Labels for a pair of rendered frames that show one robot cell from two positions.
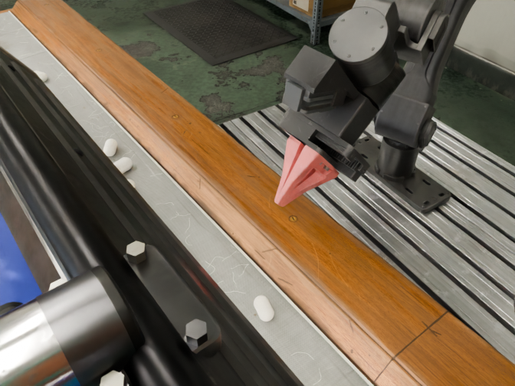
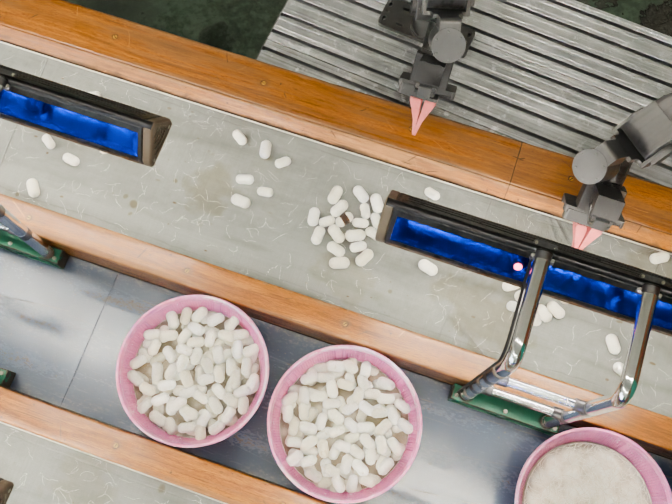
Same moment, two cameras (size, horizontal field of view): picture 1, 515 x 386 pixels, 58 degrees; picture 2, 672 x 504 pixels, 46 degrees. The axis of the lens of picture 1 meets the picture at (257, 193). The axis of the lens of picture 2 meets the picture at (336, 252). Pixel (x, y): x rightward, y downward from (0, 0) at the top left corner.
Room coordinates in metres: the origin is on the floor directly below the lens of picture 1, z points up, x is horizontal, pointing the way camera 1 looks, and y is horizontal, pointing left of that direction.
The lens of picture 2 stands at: (-0.04, 0.44, 2.16)
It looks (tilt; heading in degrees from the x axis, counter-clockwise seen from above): 74 degrees down; 325
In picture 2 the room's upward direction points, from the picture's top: 1 degrees clockwise
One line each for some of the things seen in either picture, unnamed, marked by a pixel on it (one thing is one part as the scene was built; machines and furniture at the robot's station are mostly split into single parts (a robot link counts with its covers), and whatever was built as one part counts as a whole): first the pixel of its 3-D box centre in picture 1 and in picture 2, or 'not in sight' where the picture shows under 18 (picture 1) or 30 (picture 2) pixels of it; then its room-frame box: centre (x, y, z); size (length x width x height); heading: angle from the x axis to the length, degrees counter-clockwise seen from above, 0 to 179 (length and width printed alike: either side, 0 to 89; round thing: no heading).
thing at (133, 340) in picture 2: not in sight; (196, 372); (0.26, 0.54, 0.72); 0.27 x 0.27 x 0.10
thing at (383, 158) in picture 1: (398, 155); (428, 18); (0.63, -0.24, 0.71); 0.20 x 0.07 x 0.08; 32
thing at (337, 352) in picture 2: not in sight; (344, 424); (0.04, 0.37, 0.72); 0.27 x 0.27 x 0.10
